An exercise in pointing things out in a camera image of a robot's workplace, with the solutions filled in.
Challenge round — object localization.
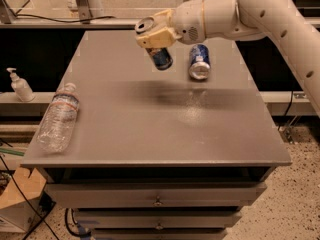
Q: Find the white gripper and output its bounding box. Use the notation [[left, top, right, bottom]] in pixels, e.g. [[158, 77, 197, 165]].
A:
[[135, 0, 204, 48]]

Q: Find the red bull can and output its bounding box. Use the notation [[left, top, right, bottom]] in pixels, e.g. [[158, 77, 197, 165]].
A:
[[135, 17, 173, 71]]

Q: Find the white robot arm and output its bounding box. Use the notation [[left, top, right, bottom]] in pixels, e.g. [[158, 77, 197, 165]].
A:
[[135, 0, 320, 115]]

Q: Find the blue pepsi can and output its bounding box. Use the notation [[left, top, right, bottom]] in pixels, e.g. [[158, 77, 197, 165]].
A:
[[189, 44, 211, 80]]

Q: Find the grey drawer cabinet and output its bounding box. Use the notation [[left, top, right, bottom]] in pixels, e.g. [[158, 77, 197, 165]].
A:
[[19, 28, 292, 240]]

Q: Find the clear plastic water bottle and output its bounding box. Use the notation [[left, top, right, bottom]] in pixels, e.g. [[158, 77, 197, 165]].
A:
[[37, 83, 80, 153]]

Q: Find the white pump dispenser bottle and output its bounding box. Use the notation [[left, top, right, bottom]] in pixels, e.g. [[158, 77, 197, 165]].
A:
[[7, 68, 35, 102]]

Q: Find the top grey drawer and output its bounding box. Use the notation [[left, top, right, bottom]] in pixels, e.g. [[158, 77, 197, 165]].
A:
[[45, 182, 267, 208]]

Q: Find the grey drawer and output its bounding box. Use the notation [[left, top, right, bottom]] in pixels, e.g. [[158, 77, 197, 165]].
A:
[[93, 229, 227, 240], [74, 209, 241, 230], [45, 182, 267, 208]]

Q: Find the middle grey drawer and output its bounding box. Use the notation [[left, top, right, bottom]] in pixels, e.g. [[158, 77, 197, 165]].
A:
[[74, 209, 241, 230]]

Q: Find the bottom grey drawer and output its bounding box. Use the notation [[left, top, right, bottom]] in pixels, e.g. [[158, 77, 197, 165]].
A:
[[93, 229, 227, 240]]

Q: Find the cardboard box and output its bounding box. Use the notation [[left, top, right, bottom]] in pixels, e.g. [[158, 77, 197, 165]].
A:
[[0, 168, 46, 233]]

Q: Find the left metal bracket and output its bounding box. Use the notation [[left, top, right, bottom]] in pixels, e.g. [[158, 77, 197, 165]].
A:
[[76, 0, 91, 24]]

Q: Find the black cable on ledge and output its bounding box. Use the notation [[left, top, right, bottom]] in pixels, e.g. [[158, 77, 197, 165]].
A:
[[0, 0, 116, 24]]

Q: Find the black floor cable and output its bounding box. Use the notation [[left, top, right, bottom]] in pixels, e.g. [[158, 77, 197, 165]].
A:
[[0, 155, 61, 240]]

